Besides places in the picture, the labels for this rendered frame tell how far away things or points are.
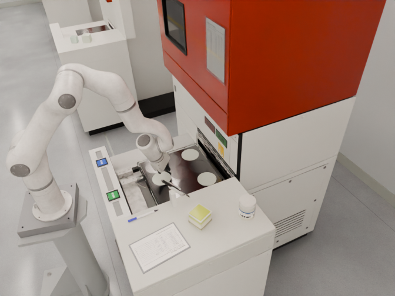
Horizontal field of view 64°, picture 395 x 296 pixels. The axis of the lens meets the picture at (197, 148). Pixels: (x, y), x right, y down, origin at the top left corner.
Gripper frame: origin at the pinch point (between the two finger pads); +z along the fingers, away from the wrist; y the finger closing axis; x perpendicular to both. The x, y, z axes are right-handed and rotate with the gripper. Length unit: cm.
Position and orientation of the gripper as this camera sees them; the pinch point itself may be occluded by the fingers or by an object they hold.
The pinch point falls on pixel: (166, 168)
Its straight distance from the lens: 170.5
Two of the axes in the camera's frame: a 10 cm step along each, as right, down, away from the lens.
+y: -4.2, 8.5, -3.3
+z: 2.4, 4.5, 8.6
